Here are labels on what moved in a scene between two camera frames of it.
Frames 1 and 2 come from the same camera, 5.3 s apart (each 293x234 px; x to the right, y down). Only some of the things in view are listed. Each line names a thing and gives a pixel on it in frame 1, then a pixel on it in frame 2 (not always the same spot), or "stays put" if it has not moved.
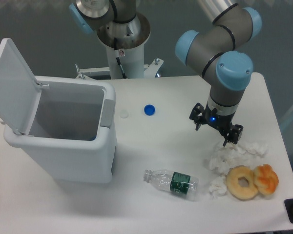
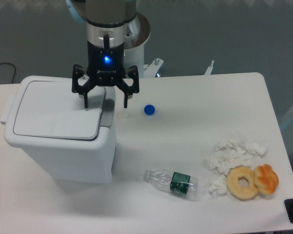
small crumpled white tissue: x=218 y=187 stays put
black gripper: x=222 y=123 -> x=106 y=67
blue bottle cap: x=149 y=110 stays put
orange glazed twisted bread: x=266 y=179 stays put
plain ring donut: x=241 y=193 stays put
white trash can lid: x=14 y=92 -> x=51 y=109
